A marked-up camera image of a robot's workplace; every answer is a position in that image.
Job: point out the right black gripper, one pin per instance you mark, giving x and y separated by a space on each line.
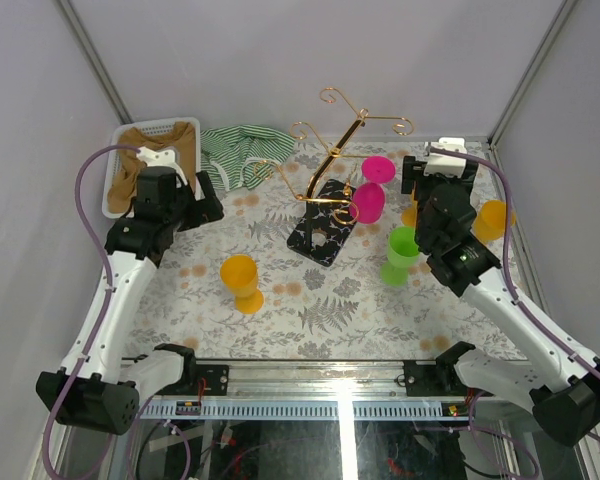
413 170

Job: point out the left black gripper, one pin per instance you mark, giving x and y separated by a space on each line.
213 209

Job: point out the orange wine glass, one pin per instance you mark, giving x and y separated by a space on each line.
409 215
489 225
240 275

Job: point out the pink plastic wine glass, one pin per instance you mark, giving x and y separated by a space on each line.
368 200

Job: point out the gold wine glass rack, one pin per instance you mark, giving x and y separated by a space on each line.
330 213

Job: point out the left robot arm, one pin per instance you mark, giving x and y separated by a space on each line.
91 389

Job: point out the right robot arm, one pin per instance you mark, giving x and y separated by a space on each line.
566 416

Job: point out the green plastic wine glass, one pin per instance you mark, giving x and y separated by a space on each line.
402 253

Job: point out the green striped cloth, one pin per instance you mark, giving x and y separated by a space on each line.
229 154

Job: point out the brown cloth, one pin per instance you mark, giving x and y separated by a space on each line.
179 134

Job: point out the white plastic basket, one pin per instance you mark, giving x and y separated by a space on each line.
111 165

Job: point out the floral table mat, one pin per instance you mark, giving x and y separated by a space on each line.
343 311

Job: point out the aluminium front rail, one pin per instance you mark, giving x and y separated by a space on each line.
305 377

